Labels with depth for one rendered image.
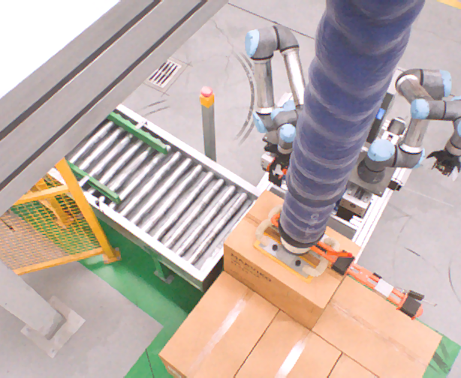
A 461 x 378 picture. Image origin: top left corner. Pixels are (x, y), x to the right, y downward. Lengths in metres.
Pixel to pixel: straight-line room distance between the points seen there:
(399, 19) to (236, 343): 2.02
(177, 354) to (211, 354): 0.18
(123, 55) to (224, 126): 3.70
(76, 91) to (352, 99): 1.10
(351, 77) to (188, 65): 3.31
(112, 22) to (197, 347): 2.51
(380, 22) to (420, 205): 2.86
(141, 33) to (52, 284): 3.31
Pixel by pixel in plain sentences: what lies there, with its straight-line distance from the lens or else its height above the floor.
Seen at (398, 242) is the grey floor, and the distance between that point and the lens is 3.81.
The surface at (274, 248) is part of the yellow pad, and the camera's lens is 2.52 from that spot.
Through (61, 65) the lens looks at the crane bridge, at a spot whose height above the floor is 3.04.
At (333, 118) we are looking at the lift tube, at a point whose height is 2.14.
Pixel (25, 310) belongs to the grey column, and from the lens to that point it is 3.08.
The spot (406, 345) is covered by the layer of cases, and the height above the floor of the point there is 0.54.
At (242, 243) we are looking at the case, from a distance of 2.58.
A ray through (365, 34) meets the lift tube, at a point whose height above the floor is 2.47.
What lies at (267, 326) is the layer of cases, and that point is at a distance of 2.87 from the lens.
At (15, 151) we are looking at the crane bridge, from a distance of 0.41.
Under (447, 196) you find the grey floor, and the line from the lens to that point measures 4.13.
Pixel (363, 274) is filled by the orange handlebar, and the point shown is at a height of 1.09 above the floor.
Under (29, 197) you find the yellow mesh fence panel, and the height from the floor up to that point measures 1.01.
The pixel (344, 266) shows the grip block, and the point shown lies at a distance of 2.44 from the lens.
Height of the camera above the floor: 3.31
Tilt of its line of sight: 61 degrees down
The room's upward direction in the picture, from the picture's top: straight up
